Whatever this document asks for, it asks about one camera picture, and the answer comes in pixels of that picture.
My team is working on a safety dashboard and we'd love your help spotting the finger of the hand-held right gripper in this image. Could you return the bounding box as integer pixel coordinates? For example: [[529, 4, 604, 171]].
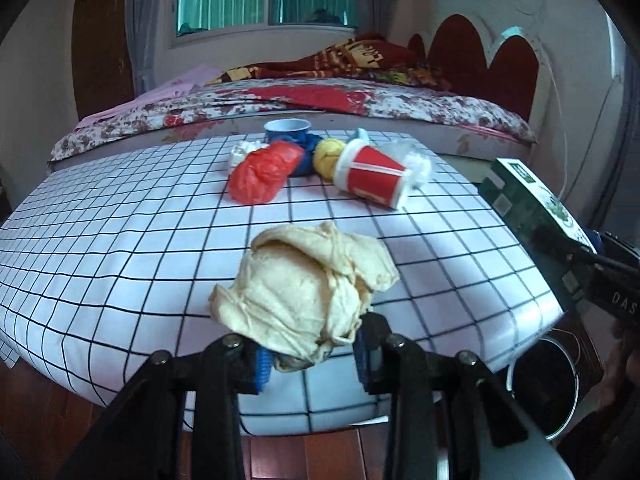
[[582, 229, 640, 273], [532, 225, 598, 267]]

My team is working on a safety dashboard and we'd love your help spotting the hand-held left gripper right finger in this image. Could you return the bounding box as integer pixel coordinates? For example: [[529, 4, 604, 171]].
[[352, 312, 576, 480]]

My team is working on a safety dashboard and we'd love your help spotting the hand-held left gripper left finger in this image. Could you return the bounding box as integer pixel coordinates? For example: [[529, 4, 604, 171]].
[[55, 335, 273, 480]]

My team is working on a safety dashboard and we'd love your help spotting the green carton box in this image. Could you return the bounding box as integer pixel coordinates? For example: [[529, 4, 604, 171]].
[[477, 157, 598, 313]]

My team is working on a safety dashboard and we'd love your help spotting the cream cloth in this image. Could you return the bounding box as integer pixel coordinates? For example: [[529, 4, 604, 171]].
[[207, 220, 401, 373]]

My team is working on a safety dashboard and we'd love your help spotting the black trash bin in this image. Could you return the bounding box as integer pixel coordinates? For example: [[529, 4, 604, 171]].
[[505, 337, 581, 443]]

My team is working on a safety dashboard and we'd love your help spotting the clear plastic bag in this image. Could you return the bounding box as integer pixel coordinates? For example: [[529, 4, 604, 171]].
[[380, 140, 433, 193]]

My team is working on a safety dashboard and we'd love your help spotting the red paper cup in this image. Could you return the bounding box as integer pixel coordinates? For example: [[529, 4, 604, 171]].
[[332, 137, 416, 211]]

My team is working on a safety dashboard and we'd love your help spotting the red plastic bag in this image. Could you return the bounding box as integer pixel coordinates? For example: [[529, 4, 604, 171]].
[[229, 141, 305, 206]]

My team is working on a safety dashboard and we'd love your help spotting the yellow cloth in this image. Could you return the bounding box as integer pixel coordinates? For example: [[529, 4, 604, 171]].
[[312, 139, 346, 182]]

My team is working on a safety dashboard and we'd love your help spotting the blue cloth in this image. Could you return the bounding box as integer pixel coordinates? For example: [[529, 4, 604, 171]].
[[290, 132, 326, 178]]

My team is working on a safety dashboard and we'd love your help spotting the white paper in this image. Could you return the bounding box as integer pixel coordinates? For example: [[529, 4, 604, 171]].
[[228, 141, 271, 171]]

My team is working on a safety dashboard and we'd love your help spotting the checked white tablecloth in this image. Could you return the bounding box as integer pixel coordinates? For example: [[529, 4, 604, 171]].
[[0, 130, 568, 436]]

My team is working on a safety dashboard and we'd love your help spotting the bed with floral sheet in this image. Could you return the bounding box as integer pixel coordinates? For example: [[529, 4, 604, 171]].
[[47, 77, 538, 176]]

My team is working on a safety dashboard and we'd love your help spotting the blue cup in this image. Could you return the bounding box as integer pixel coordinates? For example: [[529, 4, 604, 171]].
[[263, 118, 313, 147]]

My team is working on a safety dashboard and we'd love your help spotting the red patterned blanket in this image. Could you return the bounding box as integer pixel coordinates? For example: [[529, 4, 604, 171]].
[[205, 32, 451, 93]]

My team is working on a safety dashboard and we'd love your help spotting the pink cloth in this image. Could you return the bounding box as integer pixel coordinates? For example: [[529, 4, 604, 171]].
[[75, 64, 223, 128]]

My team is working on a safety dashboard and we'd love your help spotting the brown wooden door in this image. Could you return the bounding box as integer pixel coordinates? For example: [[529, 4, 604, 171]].
[[70, 0, 136, 121]]

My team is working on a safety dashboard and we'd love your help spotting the white wall cable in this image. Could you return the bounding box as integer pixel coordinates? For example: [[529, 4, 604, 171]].
[[547, 57, 571, 196]]

